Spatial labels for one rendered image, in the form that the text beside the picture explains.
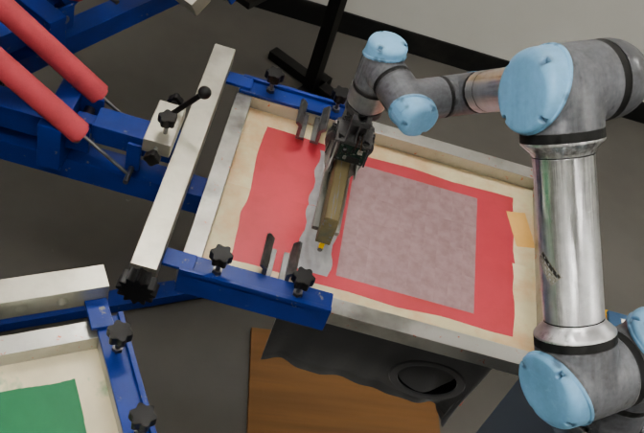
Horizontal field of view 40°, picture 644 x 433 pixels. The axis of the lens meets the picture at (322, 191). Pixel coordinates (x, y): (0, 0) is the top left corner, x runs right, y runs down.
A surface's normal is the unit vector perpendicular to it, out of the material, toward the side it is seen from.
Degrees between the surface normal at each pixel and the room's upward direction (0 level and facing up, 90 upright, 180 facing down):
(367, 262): 0
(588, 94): 47
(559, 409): 96
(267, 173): 0
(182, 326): 0
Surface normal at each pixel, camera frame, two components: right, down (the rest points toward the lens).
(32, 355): 0.36, 0.74
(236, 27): 0.25, -0.66
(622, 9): -0.14, 0.70
